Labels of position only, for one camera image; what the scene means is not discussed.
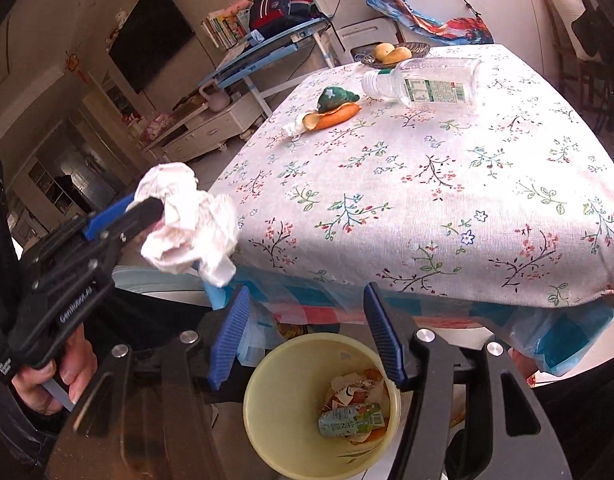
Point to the pink kettlebell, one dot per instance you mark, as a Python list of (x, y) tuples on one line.
[(216, 100)]

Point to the row of books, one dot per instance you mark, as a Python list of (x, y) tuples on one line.
[(222, 30)]

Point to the green crumpled wrapper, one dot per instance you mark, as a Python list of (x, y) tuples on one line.
[(337, 99)]

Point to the clear plastic bottle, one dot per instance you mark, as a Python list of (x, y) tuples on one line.
[(427, 82)]

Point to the white tissue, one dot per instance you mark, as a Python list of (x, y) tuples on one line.
[(187, 225)]

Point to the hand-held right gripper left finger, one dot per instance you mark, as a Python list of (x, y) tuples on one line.
[(229, 340)]

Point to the yellow mango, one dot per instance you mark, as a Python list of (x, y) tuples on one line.
[(383, 51), (402, 55)]

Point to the person's left hand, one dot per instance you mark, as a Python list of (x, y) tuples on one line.
[(77, 370)]

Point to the yellow plastic bin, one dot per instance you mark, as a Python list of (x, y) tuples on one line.
[(287, 410)]

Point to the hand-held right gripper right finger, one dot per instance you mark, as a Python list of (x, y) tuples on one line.
[(387, 340)]

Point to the white box appliance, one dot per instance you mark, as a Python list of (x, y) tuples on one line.
[(362, 35)]

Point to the checked plastic table cover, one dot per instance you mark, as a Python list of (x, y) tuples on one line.
[(562, 330)]

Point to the person's left forearm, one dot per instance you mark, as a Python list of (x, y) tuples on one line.
[(12, 440)]

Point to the small white tissue scrap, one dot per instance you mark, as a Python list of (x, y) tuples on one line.
[(293, 127)]

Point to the black television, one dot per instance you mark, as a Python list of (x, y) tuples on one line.
[(149, 35)]

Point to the orange peel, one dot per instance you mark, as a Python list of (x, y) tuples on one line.
[(337, 116)]

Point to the black chair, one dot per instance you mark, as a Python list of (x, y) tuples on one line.
[(602, 60)]

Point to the small drink carton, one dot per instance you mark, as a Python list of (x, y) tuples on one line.
[(349, 420)]

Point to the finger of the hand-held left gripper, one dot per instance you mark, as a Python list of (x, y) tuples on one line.
[(112, 217), (132, 230)]

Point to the cream tv cabinet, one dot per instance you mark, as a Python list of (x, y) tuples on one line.
[(207, 125)]

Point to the dark striped backpack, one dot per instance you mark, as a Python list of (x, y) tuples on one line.
[(282, 5)]

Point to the blue study desk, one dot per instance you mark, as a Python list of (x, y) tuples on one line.
[(267, 50)]

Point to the floral tablecloth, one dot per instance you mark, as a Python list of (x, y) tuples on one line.
[(412, 185)]

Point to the crumpled snack wrapper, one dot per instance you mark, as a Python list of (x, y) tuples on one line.
[(354, 390)]

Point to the woven fruit plate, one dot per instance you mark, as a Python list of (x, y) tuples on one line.
[(419, 50)]

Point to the white hanging bag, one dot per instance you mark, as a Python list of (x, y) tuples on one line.
[(557, 5)]

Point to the colourful printed cloth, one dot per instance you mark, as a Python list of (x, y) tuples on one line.
[(427, 20)]

